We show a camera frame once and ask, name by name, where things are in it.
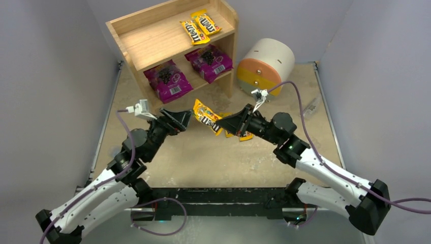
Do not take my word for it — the yellow M&M bag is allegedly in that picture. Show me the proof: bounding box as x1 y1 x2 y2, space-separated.
180 20 210 46
238 132 254 142
190 9 222 36
220 112 234 138

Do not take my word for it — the yellow M&M bag face down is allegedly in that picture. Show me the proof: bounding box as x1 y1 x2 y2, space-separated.
193 99 223 136

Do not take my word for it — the purple candy bag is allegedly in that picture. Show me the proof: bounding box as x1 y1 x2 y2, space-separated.
143 59 193 104
184 44 233 83

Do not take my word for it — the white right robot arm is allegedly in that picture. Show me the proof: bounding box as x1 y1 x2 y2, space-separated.
215 104 391 235

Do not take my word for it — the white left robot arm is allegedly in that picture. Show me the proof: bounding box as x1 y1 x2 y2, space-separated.
36 104 193 243

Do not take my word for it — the wooden shelf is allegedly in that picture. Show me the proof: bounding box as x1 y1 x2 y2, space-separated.
106 1 239 111

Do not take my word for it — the round pastel drawer cabinet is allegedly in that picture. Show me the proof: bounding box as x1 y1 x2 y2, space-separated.
236 38 295 95

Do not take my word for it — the clear plastic packet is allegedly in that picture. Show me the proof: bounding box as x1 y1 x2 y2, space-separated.
302 96 322 118

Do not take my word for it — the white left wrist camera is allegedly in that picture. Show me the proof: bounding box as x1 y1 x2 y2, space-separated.
126 99 157 121

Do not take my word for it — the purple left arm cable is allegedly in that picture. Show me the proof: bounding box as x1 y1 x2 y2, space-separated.
39 109 136 244

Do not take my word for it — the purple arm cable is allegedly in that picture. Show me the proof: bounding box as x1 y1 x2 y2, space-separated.
267 80 431 215
39 109 136 244

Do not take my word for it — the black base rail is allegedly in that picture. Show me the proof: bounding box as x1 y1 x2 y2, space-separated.
119 177 317 221

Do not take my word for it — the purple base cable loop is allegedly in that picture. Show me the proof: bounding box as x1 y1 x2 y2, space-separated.
130 196 187 236

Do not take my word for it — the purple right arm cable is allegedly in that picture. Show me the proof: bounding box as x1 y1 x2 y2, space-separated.
267 80 431 215

